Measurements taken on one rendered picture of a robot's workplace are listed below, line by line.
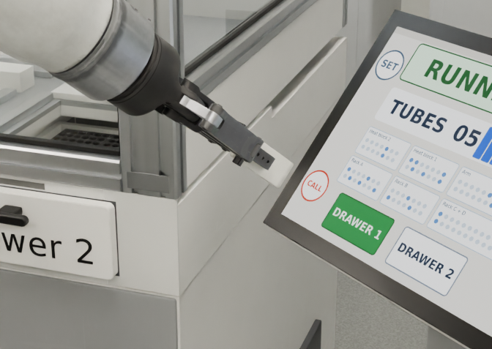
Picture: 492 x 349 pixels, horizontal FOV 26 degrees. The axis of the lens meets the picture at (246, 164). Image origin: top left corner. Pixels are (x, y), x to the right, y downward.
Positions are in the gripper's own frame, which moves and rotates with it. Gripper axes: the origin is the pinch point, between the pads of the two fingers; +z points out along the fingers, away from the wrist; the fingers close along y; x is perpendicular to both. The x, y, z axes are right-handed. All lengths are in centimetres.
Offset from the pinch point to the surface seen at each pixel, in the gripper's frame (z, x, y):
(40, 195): 7.3, 18.0, 43.1
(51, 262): 14, 25, 42
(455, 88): 16.8, -18.9, -1.9
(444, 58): 16.8, -21.8, 1.9
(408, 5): 236, -109, 242
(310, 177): 16.9, -2.4, 10.3
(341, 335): 152, 18, 107
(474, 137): 16.8, -14.5, -8.0
